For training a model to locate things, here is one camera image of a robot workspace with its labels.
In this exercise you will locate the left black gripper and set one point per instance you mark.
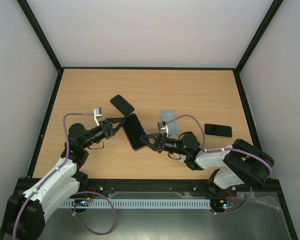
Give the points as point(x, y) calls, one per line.
point(107, 128)

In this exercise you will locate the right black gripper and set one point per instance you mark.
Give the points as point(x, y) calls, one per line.
point(159, 142)

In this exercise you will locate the black phone face down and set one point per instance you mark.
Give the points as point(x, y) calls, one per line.
point(122, 105)

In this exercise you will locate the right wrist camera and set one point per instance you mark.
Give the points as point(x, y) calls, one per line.
point(163, 127)

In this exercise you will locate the beige phone case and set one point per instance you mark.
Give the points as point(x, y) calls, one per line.
point(175, 156)

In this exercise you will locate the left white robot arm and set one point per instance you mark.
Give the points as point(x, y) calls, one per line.
point(27, 213)

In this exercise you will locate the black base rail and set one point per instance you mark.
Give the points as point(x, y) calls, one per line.
point(197, 188)

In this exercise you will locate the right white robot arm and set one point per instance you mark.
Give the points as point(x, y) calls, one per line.
point(236, 164)

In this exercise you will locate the white-edged black phone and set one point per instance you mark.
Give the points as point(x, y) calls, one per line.
point(218, 130)

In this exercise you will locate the purple phone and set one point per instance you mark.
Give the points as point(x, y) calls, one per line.
point(133, 129)

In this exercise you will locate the light blue cable duct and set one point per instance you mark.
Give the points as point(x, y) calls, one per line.
point(138, 204)

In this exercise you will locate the light blue phone case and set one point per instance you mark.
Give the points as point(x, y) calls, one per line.
point(168, 117)

